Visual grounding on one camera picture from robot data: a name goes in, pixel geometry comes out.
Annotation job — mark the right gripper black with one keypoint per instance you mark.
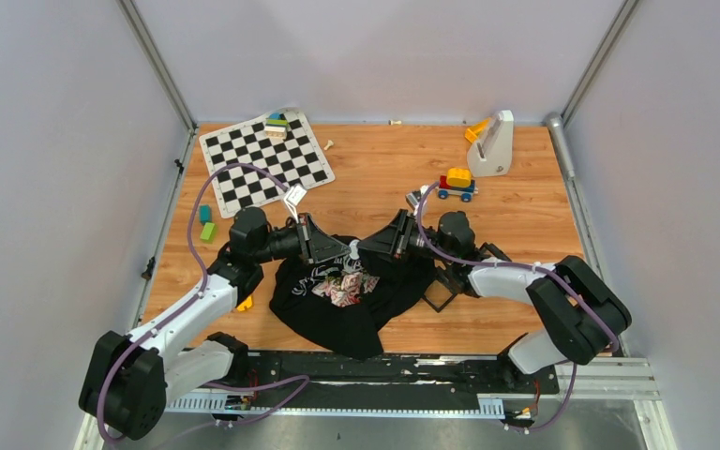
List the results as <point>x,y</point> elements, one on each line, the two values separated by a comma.
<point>394,238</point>

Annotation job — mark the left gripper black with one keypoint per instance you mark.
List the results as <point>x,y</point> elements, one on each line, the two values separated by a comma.
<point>315,245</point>

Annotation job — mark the black printed t-shirt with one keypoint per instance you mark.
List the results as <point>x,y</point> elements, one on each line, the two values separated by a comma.
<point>341,305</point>

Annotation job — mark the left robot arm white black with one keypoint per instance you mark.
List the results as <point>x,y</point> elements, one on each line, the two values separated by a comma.
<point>174,329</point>

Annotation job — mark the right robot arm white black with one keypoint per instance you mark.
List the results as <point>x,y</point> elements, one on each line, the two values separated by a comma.
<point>580,315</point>

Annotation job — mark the black white chessboard mat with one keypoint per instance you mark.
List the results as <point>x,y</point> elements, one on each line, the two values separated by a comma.
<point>296,159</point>

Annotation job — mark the toy car with yellow block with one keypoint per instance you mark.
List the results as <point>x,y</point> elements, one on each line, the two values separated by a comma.
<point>458,182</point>

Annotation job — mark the yellow triangular plastic tool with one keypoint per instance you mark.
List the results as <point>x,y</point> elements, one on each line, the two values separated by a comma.
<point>245,304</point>

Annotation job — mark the green toy block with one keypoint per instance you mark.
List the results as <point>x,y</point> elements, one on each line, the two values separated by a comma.
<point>209,232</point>

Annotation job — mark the teal toy block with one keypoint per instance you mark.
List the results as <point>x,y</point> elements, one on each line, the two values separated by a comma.
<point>205,214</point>

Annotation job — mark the stacked coloured toy blocks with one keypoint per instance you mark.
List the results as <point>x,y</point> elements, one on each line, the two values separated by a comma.
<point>276,126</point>

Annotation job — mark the white angled plastic stand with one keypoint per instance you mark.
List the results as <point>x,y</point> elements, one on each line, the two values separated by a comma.
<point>492,154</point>

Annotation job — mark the orange plastic piece behind stand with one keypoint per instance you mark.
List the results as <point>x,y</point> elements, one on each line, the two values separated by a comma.
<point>472,133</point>

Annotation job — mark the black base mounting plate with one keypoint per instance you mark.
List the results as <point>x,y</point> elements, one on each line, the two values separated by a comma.
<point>392,381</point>

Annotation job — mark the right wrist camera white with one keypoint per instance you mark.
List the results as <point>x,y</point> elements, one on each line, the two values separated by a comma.
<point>414,197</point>

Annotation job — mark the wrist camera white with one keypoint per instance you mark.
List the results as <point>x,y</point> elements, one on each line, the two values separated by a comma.
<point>291,199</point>
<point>414,197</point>

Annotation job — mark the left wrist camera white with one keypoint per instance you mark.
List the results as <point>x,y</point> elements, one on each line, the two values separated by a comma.
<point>291,199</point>

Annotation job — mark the black square frame near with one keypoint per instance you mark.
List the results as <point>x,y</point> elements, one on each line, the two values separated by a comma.
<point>440,293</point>

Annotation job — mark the black square frame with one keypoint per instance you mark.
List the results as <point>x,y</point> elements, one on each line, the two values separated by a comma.
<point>440,293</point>
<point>495,252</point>

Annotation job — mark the black square frame far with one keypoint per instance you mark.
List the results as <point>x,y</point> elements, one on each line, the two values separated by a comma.
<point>495,252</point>

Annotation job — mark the aluminium rail frame front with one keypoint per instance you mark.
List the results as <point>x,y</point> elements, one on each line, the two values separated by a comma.
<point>603,380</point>

